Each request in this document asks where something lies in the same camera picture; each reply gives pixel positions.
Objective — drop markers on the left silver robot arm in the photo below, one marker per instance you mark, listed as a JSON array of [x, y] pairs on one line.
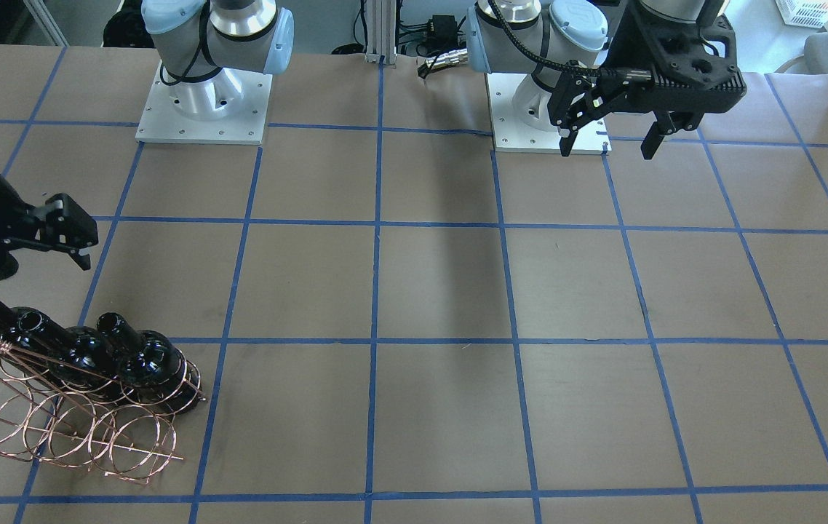
[[528, 37]]

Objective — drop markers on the copper wire wine basket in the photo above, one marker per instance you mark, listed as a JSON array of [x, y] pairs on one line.
[[66, 427]]

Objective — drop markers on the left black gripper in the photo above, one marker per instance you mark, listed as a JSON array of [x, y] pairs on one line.
[[630, 40]]

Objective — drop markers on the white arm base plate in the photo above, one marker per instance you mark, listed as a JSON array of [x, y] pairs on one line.
[[230, 109], [518, 110]]

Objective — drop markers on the aluminium frame post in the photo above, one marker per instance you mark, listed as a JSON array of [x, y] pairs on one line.
[[381, 32]]

